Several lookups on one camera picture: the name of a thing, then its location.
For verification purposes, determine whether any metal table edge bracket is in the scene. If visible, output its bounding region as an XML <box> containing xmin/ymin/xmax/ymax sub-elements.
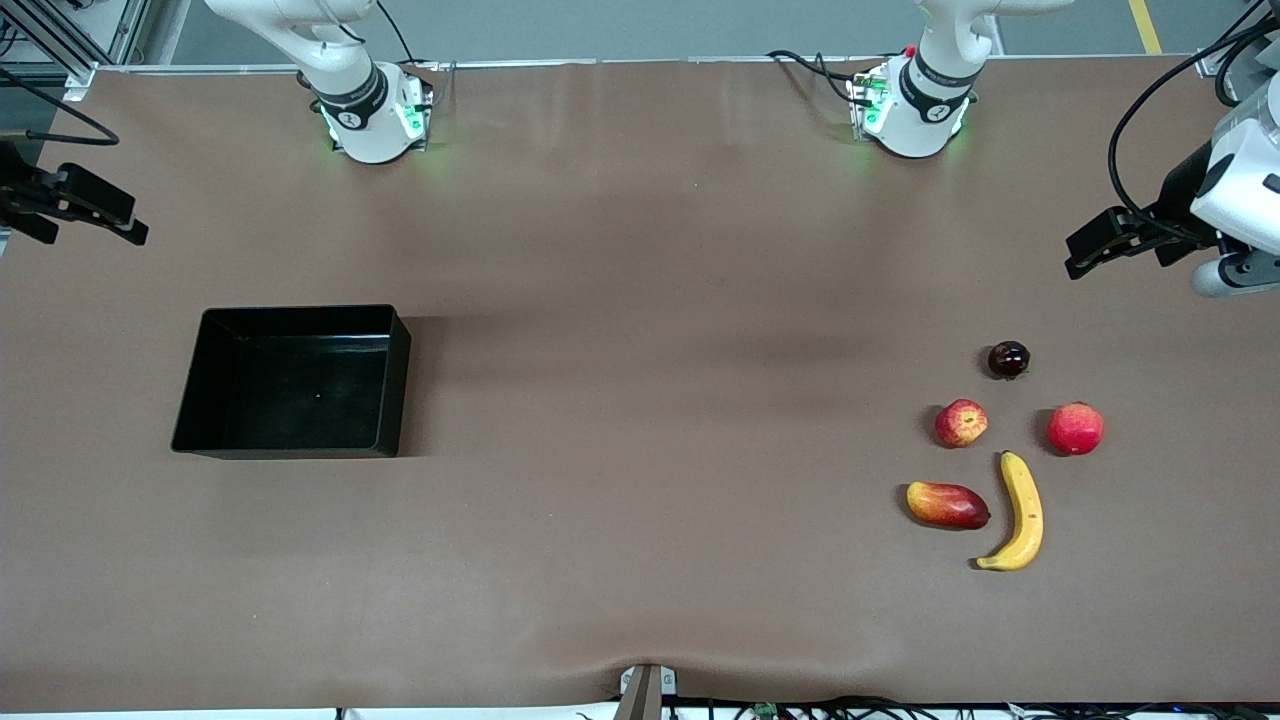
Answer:
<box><xmin>619</xmin><ymin>663</ymin><xmax>678</xmax><ymax>720</ymax></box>

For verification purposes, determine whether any yellow banana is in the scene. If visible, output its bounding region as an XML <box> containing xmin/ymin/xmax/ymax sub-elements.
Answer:
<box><xmin>975</xmin><ymin>450</ymin><xmax>1045</xmax><ymax>573</ymax></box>

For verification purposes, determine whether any round red peach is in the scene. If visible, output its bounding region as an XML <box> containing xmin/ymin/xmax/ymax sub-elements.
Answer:
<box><xmin>1046</xmin><ymin>401</ymin><xmax>1106</xmax><ymax>457</ymax></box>

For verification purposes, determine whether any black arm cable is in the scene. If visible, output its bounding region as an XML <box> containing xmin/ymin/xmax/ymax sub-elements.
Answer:
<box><xmin>0</xmin><ymin>65</ymin><xmax>120</xmax><ymax>147</ymax></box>
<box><xmin>1107</xmin><ymin>0</ymin><xmax>1280</xmax><ymax>243</ymax></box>

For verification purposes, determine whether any red yellow apple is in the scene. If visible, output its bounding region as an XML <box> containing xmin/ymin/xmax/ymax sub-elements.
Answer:
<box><xmin>934</xmin><ymin>398</ymin><xmax>990</xmax><ymax>449</ymax></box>

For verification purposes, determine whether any red yellow mango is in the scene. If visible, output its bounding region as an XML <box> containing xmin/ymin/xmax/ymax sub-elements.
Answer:
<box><xmin>906</xmin><ymin>481</ymin><xmax>992</xmax><ymax>531</ymax></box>

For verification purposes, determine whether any black base cable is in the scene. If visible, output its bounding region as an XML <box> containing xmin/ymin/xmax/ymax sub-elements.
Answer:
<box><xmin>375</xmin><ymin>0</ymin><xmax>441</xmax><ymax>67</ymax></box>
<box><xmin>767</xmin><ymin>49</ymin><xmax>863</xmax><ymax>107</ymax></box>

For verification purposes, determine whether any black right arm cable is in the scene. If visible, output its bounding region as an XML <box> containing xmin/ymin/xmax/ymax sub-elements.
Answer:
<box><xmin>0</xmin><ymin>65</ymin><xmax>120</xmax><ymax>147</ymax></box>

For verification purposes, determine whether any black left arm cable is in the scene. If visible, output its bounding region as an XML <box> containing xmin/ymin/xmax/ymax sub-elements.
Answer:
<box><xmin>1107</xmin><ymin>0</ymin><xmax>1280</xmax><ymax>243</ymax></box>

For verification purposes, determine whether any aluminium frame profile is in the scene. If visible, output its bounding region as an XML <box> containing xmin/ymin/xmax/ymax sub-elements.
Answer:
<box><xmin>1195</xmin><ymin>0</ymin><xmax>1280</xmax><ymax>79</ymax></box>
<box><xmin>0</xmin><ymin>0</ymin><xmax>151</xmax><ymax>101</ymax></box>

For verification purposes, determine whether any brown table mat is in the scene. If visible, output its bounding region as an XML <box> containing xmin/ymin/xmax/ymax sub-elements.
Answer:
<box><xmin>0</xmin><ymin>55</ymin><xmax>1280</xmax><ymax>713</ymax></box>

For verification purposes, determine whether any black plastic box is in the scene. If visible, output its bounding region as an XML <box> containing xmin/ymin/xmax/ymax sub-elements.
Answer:
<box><xmin>170</xmin><ymin>305</ymin><xmax>413</xmax><ymax>461</ymax></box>

